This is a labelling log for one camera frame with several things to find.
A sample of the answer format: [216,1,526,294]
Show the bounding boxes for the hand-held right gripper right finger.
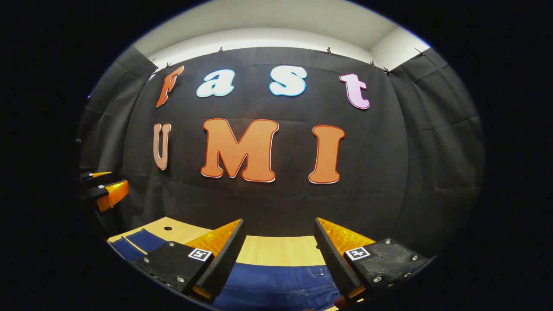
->
[313,217,435,301]

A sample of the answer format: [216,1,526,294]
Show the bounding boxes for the black backdrop cloth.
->
[78,45,484,264]

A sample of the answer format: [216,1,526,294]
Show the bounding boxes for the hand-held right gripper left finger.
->
[135,218,247,303]

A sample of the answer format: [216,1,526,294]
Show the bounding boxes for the blue jeans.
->
[108,229,346,311]

